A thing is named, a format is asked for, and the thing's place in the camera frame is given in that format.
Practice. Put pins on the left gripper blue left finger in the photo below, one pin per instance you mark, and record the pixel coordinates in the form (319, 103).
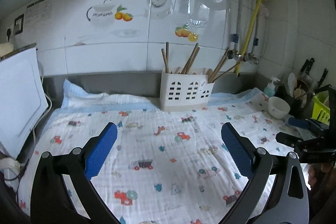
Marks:
(98, 149)

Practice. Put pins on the green plastic basket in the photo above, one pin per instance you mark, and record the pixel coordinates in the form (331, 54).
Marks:
(321, 112)

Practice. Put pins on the wall power socket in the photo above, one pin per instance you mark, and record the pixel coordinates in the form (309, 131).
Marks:
(18, 24)

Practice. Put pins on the metal tap with hose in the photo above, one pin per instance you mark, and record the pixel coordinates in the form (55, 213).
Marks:
(251, 57)

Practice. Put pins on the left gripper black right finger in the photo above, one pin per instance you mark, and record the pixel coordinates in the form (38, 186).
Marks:
(240, 149)

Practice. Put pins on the black handled knife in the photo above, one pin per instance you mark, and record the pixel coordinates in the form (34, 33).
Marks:
(304, 73)

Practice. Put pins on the wooden chopstick crossing long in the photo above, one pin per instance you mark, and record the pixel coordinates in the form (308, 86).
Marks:
(227, 49)

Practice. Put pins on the white utensil holder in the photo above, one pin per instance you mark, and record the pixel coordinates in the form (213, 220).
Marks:
(180, 92)

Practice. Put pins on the metal water valve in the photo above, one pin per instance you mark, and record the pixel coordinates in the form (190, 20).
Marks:
(233, 53)

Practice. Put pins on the printed white blue cloth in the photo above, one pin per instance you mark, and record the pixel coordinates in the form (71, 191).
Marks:
(165, 167)

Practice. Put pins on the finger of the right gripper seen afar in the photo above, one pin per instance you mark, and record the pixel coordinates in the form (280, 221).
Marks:
(299, 123)

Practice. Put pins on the white ceramic bowl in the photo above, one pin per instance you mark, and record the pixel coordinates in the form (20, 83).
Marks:
(278, 108)

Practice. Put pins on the white appliance box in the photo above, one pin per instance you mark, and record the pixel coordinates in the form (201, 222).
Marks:
(23, 99)

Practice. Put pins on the teal soap dispenser bottle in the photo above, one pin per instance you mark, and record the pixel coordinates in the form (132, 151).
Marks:
(270, 89)

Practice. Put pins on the wooden chopstick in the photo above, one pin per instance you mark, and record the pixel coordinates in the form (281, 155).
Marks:
(189, 59)
(221, 67)
(167, 56)
(165, 61)
(226, 72)
(192, 60)

